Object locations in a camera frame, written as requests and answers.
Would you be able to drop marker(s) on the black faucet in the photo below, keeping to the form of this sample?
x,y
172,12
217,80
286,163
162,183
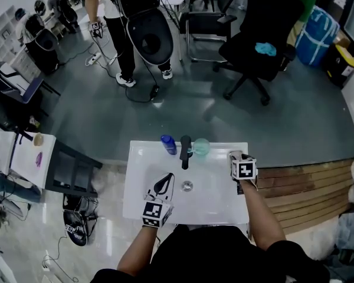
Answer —
x,y
185,152

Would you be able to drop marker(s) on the teal glass cup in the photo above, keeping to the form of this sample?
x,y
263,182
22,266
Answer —
x,y
201,147

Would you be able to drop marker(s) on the wooden slat platform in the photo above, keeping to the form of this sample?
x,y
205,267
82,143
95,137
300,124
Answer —
x,y
306,193

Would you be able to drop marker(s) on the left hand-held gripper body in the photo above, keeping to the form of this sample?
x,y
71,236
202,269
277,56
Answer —
x,y
153,212

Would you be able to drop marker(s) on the person's left forearm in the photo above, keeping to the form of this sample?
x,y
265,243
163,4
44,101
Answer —
x,y
138,250

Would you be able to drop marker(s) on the beige bowl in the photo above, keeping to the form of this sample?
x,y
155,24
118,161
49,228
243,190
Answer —
x,y
38,140

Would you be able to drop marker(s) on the teal cloth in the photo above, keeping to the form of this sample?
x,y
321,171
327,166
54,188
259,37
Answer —
x,y
265,48

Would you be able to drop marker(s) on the person's right forearm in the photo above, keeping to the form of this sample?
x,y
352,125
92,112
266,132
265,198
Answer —
x,y
261,217

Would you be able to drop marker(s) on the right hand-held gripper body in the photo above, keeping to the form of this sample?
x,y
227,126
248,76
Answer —
x,y
244,169

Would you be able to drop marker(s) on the black power adapter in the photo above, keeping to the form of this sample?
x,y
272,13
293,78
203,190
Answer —
x,y
155,90

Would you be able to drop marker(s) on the black metal frame stand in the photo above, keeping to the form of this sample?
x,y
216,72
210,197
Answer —
x,y
72,169

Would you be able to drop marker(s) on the white shelf unit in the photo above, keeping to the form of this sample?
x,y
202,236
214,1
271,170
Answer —
x,y
3,37

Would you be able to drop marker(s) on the white side table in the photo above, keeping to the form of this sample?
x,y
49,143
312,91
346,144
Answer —
x,y
23,161

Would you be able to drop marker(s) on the blue plastic bottle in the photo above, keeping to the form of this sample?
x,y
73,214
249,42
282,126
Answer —
x,y
169,144

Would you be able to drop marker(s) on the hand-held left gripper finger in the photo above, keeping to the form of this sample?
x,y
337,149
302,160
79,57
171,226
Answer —
x,y
158,181
168,187

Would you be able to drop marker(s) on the black white-rimmed oval device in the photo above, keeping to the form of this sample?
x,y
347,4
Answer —
x,y
151,38
45,47

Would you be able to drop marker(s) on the black swivel office chair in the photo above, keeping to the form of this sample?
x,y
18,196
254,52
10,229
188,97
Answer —
x,y
259,49

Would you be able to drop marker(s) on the purple small item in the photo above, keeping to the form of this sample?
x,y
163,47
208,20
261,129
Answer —
x,y
39,159

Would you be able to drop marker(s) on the metal sink drain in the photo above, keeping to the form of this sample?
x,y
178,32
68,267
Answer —
x,y
187,185

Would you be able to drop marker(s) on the blue white-striped bag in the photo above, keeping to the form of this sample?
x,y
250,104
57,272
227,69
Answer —
x,y
316,37

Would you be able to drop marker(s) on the blue grey chair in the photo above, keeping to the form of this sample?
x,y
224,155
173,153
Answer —
x,y
16,84

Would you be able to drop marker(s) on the white power strip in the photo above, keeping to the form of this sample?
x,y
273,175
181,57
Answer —
x,y
93,58

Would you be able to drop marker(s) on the person's black shirt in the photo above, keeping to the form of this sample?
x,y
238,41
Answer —
x,y
212,258

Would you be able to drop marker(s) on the black yellow box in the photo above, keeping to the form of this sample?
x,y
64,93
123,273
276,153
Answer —
x,y
340,65

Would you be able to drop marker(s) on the white ceramic sink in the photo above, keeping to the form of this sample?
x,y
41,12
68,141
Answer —
x,y
203,199

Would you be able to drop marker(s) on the black armrest visitor chair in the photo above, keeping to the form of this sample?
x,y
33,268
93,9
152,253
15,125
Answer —
x,y
206,25

